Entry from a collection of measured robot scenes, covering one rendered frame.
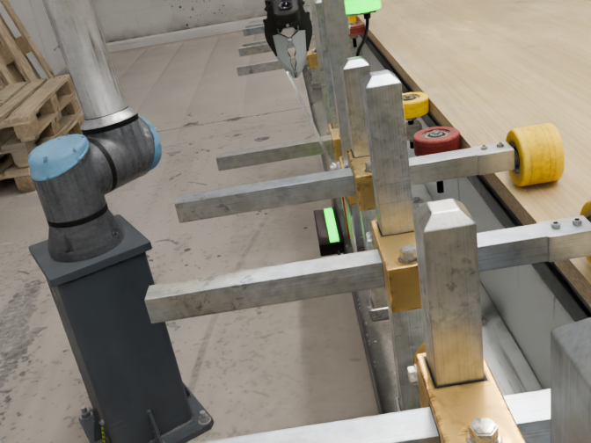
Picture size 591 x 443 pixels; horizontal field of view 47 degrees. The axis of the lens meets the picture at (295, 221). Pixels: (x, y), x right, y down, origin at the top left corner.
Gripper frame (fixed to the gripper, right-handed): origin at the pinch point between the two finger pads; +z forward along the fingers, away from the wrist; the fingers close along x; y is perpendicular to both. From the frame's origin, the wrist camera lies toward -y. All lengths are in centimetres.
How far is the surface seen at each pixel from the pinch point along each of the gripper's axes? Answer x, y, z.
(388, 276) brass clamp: -5, -74, 5
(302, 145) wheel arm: 0.7, 4.0, 16.3
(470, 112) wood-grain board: -31.0, -9.4, 10.8
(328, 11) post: -6.8, -17.2, -12.6
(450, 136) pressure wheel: -24.1, -22.4, 10.1
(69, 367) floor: 92, 62, 101
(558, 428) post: -6, -114, -12
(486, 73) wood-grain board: -41.8, 16.3, 10.7
